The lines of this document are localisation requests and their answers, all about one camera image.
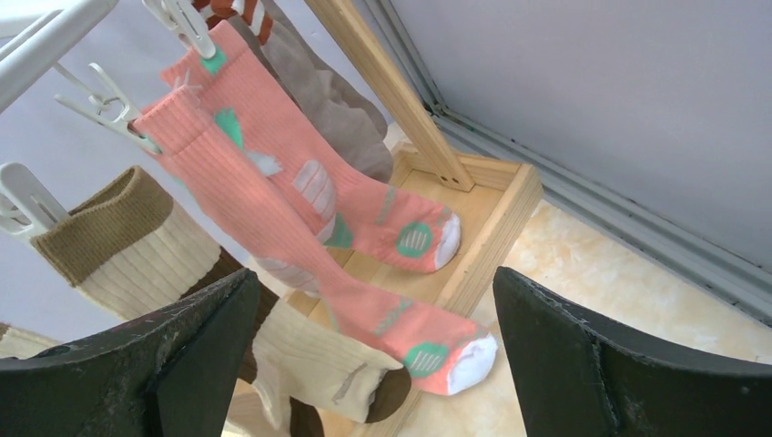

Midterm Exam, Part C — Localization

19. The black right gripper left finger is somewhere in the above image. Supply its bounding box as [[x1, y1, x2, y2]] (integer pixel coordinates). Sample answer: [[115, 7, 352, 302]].
[[1, 269, 261, 436]]

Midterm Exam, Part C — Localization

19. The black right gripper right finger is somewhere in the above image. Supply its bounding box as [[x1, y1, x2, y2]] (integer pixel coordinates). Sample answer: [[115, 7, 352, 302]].
[[493, 267, 771, 436]]

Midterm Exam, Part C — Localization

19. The pink sock with green pattern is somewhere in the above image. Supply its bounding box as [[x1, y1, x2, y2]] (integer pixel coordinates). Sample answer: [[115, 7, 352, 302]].
[[161, 22, 462, 273]]

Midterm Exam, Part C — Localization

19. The wooden hanger stand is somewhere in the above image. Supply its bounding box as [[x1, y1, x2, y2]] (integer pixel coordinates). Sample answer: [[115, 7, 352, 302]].
[[223, 0, 545, 437]]

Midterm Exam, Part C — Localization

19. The white hanger clip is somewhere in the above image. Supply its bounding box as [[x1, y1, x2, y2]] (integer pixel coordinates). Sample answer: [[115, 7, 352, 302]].
[[142, 0, 217, 59], [1, 162, 69, 246], [53, 63, 162, 155]]

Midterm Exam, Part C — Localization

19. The white clip drying hanger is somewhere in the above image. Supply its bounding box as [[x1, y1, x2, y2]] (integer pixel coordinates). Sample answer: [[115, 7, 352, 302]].
[[1, 0, 117, 110]]

